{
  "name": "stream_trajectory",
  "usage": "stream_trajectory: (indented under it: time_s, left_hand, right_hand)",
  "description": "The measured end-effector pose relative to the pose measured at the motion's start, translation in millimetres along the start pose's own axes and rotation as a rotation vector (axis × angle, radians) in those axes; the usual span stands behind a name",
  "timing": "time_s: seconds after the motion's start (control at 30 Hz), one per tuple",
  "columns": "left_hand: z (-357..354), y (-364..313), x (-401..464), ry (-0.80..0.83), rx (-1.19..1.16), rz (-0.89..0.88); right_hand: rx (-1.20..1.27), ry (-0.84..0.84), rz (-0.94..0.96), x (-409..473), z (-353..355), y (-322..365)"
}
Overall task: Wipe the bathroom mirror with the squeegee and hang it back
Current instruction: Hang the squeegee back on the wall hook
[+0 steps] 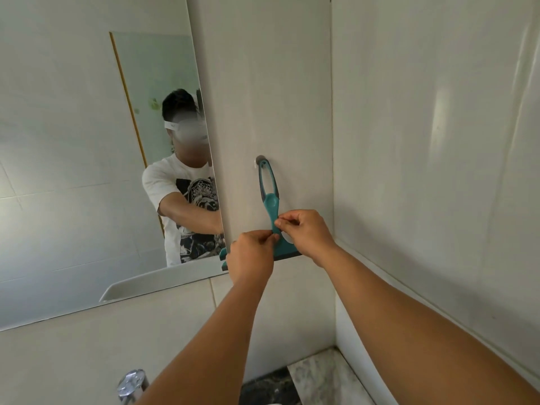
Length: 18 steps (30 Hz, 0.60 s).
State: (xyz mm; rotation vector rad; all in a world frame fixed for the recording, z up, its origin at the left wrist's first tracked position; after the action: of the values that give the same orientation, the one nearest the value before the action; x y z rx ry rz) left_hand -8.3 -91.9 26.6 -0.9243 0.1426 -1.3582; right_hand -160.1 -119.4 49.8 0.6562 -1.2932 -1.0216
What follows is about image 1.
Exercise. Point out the person's right hand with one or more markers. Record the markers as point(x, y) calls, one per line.
point(310, 236)

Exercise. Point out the person's left hand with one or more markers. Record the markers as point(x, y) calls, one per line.
point(251, 259)

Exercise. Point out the teal window squeegee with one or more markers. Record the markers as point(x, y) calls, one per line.
point(271, 204)

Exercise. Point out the rectangular wall mirror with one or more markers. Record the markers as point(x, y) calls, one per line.
point(63, 143)

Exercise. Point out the person's right forearm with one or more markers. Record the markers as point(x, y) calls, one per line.
point(413, 341)

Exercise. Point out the person's left forearm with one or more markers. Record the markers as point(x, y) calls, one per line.
point(211, 354)

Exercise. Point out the chrome faucet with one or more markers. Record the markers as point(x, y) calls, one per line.
point(133, 385)

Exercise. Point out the round silver wall hook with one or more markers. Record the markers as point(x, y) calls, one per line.
point(259, 158)

